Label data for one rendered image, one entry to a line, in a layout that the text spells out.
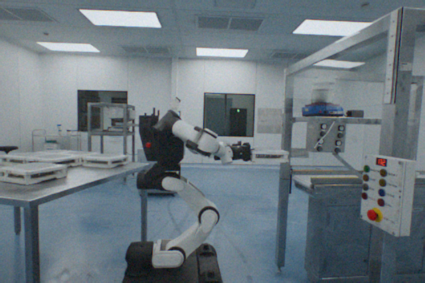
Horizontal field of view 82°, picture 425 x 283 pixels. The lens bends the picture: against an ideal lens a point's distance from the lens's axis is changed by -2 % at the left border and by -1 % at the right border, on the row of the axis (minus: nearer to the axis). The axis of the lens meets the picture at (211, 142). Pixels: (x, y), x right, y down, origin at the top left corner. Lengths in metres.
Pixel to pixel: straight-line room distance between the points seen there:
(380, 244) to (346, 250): 0.93
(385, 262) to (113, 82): 6.74
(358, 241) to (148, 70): 6.05
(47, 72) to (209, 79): 4.24
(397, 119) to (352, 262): 1.32
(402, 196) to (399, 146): 0.21
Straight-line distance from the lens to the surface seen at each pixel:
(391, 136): 1.14
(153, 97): 6.84
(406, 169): 1.04
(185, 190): 1.63
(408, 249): 2.46
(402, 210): 1.06
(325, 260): 2.09
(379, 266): 1.26
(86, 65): 7.50
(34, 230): 1.42
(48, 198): 1.40
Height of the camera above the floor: 1.17
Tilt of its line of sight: 4 degrees down
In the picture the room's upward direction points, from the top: 2 degrees clockwise
